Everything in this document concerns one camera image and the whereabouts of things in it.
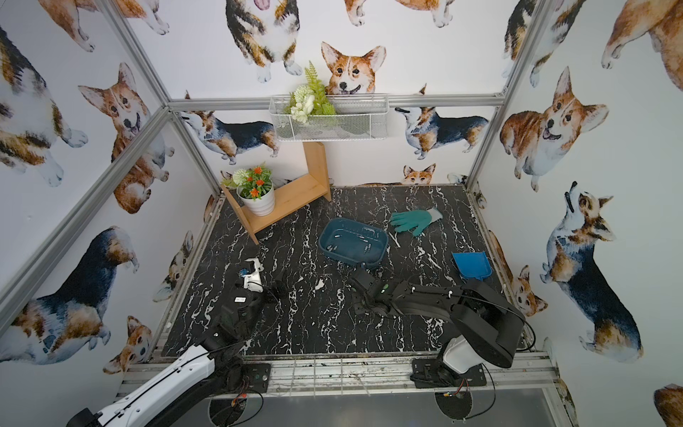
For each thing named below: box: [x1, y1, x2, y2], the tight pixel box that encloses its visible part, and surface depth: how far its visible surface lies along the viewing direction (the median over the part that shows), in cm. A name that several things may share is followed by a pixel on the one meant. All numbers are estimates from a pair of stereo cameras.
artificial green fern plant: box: [284, 60, 337, 124], surface depth 82 cm
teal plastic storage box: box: [317, 217, 389, 266], surface depth 106 cm
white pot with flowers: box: [232, 163, 275, 217], surface depth 96 cm
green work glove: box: [389, 207, 443, 237], surface depth 111 cm
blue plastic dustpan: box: [450, 250, 494, 282], surface depth 98 cm
